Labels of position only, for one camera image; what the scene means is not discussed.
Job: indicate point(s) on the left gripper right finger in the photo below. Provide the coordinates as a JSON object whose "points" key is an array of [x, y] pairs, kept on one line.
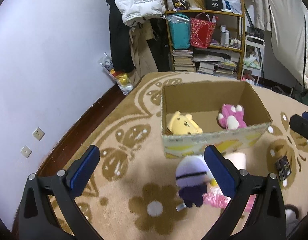
{"points": [[267, 217]]}

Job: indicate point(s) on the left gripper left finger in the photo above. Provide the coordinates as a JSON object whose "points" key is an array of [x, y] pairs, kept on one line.
{"points": [[37, 219]]}

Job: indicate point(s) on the black tissue pack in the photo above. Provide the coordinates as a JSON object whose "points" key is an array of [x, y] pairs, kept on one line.
{"points": [[283, 168]]}

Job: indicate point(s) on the pink plush bear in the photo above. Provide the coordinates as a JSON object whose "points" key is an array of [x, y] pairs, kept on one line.
{"points": [[231, 117]]}

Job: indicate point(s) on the purple plush doll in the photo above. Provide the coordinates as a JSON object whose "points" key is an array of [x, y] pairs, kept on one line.
{"points": [[192, 176]]}

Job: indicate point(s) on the yellow plush dog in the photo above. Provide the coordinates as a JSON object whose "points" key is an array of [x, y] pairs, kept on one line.
{"points": [[180, 124]]}

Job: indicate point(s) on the cardboard box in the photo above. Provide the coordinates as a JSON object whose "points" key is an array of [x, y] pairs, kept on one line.
{"points": [[204, 100]]}

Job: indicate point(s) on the white rolling cart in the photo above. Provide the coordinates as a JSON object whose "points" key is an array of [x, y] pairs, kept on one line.
{"points": [[252, 66]]}

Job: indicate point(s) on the white mattress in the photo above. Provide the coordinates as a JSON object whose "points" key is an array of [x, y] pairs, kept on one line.
{"points": [[289, 36]]}

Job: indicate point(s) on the beige patterned rug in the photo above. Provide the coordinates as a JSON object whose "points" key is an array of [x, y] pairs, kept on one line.
{"points": [[132, 193]]}

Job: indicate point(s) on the wooden bookshelf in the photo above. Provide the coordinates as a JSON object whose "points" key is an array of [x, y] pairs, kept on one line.
{"points": [[229, 35]]}

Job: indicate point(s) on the red gift bag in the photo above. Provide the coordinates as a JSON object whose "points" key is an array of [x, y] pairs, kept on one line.
{"points": [[201, 30]]}

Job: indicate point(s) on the black box with 40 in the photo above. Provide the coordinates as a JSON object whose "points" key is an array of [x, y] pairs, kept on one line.
{"points": [[215, 5]]}

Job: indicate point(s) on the teal bag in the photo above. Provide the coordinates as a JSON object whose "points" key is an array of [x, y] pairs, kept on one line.
{"points": [[179, 25]]}

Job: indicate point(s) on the bag of toys on floor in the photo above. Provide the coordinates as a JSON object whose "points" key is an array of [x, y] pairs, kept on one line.
{"points": [[120, 77]]}

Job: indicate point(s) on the black coat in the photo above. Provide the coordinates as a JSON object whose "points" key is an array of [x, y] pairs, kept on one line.
{"points": [[119, 40]]}

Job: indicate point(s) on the lower wall socket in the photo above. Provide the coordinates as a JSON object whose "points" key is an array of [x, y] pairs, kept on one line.
{"points": [[26, 151]]}

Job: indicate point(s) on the wall socket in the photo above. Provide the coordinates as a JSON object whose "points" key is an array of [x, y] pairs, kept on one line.
{"points": [[26, 151], [38, 133]]}

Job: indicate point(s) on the upper wall socket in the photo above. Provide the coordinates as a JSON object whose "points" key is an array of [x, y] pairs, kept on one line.
{"points": [[38, 133]]}

